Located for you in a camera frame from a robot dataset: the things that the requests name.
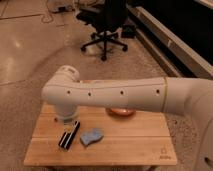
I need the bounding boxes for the black striped eraser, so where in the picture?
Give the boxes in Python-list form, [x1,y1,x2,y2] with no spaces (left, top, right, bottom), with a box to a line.
[58,121,80,150]

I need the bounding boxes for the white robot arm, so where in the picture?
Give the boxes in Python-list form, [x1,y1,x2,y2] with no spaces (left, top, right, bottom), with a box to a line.
[42,65,213,171]

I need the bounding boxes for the orange ceramic bowl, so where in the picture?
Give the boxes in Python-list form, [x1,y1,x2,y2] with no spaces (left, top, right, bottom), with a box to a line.
[107,108,135,117]

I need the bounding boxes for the blue sponge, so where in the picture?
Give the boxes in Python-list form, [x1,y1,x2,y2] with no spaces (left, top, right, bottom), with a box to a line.
[80,128,104,146]

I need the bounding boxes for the black box on floor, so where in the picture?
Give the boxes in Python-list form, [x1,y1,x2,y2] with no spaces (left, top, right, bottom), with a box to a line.
[121,25,135,38]

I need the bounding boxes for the wooden table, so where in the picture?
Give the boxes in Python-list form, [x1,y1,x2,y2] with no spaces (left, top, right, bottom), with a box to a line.
[24,102,177,166]

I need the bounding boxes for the black office chair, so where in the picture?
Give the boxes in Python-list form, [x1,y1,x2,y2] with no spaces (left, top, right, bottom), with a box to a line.
[76,0,128,61]

